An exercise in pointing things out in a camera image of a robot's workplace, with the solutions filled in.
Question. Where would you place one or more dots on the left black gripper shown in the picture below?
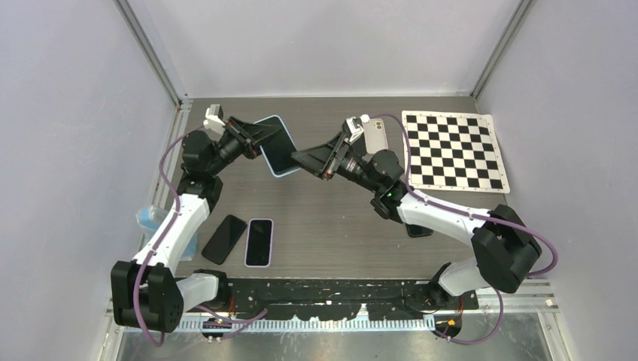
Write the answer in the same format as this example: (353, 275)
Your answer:
(249, 136)

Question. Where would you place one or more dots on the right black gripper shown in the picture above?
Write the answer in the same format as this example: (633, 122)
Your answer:
(319, 159)

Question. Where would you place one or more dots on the phone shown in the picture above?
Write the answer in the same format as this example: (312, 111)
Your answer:
(414, 231)
(278, 151)
(258, 251)

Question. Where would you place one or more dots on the black smartphone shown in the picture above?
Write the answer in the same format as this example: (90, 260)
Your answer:
(358, 148)

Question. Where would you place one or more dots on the beige phone case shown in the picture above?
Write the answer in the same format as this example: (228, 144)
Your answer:
(375, 136)

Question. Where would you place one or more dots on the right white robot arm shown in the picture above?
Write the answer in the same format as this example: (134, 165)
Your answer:
(503, 253)

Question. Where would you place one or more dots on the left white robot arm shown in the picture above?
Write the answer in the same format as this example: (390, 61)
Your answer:
(145, 292)

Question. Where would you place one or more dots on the black phone bare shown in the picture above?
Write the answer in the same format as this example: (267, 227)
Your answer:
(224, 239)

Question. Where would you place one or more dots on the phone in black case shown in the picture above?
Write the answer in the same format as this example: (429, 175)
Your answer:
(414, 231)

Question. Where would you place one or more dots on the checkerboard calibration mat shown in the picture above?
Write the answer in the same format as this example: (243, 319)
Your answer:
(453, 151)

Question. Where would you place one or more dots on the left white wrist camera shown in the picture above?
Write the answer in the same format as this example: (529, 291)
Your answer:
(214, 119)

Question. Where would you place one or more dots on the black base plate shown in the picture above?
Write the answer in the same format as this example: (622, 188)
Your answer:
(332, 299)

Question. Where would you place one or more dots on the aluminium front rail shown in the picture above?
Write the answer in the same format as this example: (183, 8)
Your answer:
(534, 297)

